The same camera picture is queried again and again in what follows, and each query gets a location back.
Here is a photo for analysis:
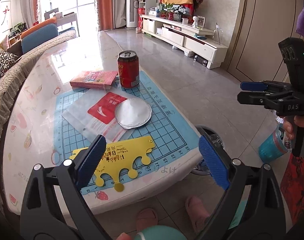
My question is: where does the black white circle pillow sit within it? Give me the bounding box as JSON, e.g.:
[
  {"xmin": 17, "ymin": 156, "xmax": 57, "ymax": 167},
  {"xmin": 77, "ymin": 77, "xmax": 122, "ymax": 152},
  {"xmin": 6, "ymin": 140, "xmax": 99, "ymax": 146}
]
[{"xmin": 0, "ymin": 48, "xmax": 19, "ymax": 77}]

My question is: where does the pink cardboard box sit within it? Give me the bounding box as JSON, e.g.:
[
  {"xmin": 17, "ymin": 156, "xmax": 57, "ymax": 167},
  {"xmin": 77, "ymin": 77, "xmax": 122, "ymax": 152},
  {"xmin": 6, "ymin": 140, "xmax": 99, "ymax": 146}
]
[{"xmin": 69, "ymin": 70, "xmax": 119, "ymax": 90}]

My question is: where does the orange sofa cushion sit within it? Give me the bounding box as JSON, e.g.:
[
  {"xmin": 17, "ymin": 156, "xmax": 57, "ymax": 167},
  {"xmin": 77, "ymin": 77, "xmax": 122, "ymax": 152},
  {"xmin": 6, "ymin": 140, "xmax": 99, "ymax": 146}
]
[{"xmin": 20, "ymin": 17, "xmax": 58, "ymax": 39}]

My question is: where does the pink slipper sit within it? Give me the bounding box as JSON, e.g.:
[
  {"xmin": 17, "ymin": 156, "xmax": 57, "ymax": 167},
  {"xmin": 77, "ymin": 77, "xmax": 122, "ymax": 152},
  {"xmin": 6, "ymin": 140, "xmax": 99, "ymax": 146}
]
[
  {"xmin": 136, "ymin": 208, "xmax": 159, "ymax": 232},
  {"xmin": 185, "ymin": 196, "xmax": 211, "ymax": 234}
]

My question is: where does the red patterned paper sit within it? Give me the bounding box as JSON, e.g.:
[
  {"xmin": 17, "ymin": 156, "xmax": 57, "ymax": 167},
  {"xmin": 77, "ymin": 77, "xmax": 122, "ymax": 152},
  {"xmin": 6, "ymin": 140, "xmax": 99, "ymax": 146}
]
[{"xmin": 280, "ymin": 154, "xmax": 304, "ymax": 207}]

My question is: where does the white red plastic packet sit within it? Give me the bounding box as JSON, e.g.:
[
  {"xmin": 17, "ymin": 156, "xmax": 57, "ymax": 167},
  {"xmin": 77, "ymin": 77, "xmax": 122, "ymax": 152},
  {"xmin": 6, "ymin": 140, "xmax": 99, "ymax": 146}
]
[{"xmin": 61, "ymin": 90, "xmax": 132, "ymax": 143}]

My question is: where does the red drink can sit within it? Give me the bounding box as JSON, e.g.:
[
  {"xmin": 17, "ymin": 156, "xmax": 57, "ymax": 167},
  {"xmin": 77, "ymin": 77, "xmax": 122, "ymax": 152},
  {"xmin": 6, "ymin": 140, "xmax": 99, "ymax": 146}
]
[{"xmin": 117, "ymin": 50, "xmax": 140, "ymax": 89}]

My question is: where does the flower wall poster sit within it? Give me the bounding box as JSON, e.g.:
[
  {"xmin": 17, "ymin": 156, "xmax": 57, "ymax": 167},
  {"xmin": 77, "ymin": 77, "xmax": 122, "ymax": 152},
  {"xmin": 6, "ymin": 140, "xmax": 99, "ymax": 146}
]
[{"xmin": 1, "ymin": 0, "xmax": 12, "ymax": 33}]

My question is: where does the orange curtain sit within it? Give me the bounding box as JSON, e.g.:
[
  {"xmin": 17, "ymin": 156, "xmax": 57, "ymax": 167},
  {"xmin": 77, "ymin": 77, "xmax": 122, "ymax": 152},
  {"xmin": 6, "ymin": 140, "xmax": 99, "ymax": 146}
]
[
  {"xmin": 29, "ymin": 0, "xmax": 41, "ymax": 25},
  {"xmin": 96, "ymin": 0, "xmax": 114, "ymax": 31}
]

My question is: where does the sewing machine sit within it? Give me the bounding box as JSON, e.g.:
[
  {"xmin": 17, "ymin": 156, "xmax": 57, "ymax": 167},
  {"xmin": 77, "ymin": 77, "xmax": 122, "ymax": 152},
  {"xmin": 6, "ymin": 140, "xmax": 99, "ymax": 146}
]
[{"xmin": 44, "ymin": 7, "xmax": 59, "ymax": 20}]

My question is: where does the wooden shelf with plants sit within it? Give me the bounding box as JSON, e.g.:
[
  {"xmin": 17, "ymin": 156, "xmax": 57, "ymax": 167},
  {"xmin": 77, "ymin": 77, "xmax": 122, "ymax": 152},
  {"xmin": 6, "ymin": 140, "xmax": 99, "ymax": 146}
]
[{"xmin": 8, "ymin": 22, "xmax": 27, "ymax": 45}]

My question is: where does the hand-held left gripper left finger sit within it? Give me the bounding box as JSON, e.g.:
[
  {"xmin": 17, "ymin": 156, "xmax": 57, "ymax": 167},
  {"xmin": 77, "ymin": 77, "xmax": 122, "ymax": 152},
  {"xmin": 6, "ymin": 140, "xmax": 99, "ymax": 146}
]
[{"xmin": 20, "ymin": 134, "xmax": 112, "ymax": 240}]

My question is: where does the grey patterned curtain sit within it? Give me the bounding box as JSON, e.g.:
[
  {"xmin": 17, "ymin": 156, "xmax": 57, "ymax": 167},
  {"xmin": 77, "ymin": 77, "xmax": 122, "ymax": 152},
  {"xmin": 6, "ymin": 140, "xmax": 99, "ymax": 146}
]
[{"xmin": 113, "ymin": 0, "xmax": 129, "ymax": 29}]

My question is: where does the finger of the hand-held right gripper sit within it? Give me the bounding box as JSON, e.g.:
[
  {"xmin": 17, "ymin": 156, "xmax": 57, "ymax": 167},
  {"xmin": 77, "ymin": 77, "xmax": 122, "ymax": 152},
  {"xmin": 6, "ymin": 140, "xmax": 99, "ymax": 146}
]
[
  {"xmin": 237, "ymin": 91, "xmax": 280, "ymax": 109},
  {"xmin": 240, "ymin": 81, "xmax": 270, "ymax": 92}
]

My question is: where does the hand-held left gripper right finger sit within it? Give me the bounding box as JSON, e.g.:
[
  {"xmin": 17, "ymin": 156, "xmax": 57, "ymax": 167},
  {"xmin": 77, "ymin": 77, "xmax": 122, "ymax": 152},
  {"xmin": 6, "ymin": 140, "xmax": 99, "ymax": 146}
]
[{"xmin": 195, "ymin": 134, "xmax": 286, "ymax": 240}]

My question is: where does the potted green plant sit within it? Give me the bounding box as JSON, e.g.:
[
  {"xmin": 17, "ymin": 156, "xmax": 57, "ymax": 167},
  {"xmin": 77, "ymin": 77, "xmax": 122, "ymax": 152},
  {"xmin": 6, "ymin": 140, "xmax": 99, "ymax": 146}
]
[{"xmin": 159, "ymin": 2, "xmax": 175, "ymax": 19}]

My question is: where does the person's right hand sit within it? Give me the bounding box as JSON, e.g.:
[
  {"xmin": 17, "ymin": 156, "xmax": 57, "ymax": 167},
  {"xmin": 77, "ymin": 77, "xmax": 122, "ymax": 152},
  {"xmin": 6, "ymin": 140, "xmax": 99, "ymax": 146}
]
[{"xmin": 283, "ymin": 114, "xmax": 304, "ymax": 141}]

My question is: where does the round silver foil lid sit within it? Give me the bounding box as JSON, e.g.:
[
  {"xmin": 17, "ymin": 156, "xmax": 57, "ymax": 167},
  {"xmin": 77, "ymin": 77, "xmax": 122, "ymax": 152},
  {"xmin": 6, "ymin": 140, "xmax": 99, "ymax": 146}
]
[{"xmin": 114, "ymin": 97, "xmax": 152, "ymax": 130}]

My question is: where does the yellow paper crown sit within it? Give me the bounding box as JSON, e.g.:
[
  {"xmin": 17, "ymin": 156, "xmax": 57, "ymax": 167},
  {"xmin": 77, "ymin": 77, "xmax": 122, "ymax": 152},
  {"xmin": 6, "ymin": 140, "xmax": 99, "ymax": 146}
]
[{"xmin": 69, "ymin": 135, "xmax": 157, "ymax": 192}]

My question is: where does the white desk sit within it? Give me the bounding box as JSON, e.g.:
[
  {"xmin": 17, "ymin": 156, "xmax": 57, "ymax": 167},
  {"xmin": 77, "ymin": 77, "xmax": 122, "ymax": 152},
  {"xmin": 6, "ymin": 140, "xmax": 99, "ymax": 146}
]
[{"xmin": 56, "ymin": 14, "xmax": 80, "ymax": 37}]

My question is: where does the teal cup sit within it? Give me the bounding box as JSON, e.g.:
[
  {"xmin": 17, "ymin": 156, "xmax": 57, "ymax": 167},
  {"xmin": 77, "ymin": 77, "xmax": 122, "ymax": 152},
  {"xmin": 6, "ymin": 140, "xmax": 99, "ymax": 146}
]
[{"xmin": 257, "ymin": 124, "xmax": 292, "ymax": 164}]

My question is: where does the blue grid play mat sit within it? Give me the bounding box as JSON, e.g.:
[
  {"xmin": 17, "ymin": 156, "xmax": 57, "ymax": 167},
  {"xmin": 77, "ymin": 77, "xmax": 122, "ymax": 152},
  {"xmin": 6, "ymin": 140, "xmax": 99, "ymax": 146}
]
[{"xmin": 52, "ymin": 70, "xmax": 201, "ymax": 195}]

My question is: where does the white standing air conditioner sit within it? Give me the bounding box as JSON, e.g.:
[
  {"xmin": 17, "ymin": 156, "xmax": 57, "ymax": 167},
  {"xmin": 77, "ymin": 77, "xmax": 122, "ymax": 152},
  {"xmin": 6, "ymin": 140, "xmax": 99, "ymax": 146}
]
[{"xmin": 126, "ymin": 0, "xmax": 142, "ymax": 28}]

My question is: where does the person's teal trouser leg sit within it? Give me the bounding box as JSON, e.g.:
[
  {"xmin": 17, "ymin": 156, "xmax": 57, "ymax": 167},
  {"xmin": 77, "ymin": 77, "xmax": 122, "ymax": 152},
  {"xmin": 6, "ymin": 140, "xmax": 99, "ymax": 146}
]
[
  {"xmin": 228, "ymin": 203, "xmax": 245, "ymax": 230},
  {"xmin": 134, "ymin": 225, "xmax": 187, "ymax": 240}
]

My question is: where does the blue sofa cushion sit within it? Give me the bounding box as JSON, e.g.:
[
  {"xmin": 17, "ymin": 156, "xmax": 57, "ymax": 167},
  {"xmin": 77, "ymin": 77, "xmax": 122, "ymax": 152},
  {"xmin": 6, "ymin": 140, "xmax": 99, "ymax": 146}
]
[{"xmin": 21, "ymin": 24, "xmax": 59, "ymax": 55}]

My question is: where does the white tv cabinet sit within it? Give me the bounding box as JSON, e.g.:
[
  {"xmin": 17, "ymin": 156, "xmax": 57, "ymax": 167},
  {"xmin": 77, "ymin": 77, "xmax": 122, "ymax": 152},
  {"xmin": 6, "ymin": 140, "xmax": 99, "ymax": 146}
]
[{"xmin": 141, "ymin": 14, "xmax": 228, "ymax": 70}]

